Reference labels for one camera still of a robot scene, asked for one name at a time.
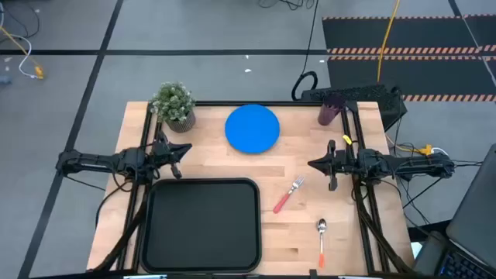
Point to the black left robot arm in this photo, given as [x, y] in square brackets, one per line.
[97, 159]

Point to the blue round plate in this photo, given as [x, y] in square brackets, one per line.
[252, 128]

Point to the grey laptop lid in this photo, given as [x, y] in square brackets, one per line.
[476, 201]

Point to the black backlit keyboard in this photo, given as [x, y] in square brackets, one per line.
[461, 267]

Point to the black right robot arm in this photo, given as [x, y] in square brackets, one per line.
[418, 164]

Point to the black plastic tray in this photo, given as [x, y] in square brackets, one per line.
[201, 224]

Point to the small potted green plant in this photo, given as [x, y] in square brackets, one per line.
[172, 102]

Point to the black hazard-striped floor mat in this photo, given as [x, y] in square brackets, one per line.
[410, 73]

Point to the black aluminium rail frame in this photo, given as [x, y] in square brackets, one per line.
[248, 103]

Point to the yellow tag on gripper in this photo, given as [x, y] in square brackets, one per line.
[347, 139]

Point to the grey rounded device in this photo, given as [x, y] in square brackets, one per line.
[430, 252]

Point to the purple ribbed cup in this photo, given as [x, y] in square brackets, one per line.
[329, 112]

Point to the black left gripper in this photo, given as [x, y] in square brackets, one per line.
[160, 153]

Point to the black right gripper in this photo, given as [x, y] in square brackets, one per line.
[345, 162]

